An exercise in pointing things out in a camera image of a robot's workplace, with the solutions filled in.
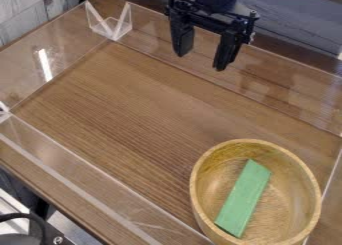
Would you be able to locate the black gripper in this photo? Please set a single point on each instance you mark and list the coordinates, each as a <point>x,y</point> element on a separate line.
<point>215,15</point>

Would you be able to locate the green rectangular block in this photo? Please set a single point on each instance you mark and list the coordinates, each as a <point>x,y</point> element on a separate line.
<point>242,200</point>

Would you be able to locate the brown wooden bowl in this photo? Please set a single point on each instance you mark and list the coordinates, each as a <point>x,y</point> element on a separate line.
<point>289,208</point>

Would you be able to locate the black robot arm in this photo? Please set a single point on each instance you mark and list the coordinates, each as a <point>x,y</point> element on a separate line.
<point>223,17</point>

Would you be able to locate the clear acrylic corner bracket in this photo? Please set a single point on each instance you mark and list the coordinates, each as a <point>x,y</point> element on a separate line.
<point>110,27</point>

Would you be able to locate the clear acrylic wall panel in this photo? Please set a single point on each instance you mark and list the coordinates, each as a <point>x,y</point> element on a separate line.
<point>118,215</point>

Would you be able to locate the black metal table frame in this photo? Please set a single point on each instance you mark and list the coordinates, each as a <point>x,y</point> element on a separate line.
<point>20,192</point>

